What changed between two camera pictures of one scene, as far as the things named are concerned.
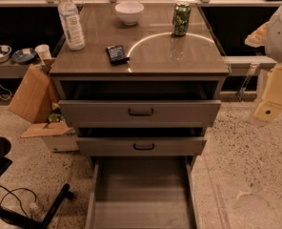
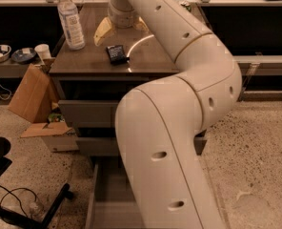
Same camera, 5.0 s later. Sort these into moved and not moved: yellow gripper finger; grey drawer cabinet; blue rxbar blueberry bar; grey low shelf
Moved: yellow gripper finger
Not moved: grey drawer cabinet; blue rxbar blueberry bar; grey low shelf
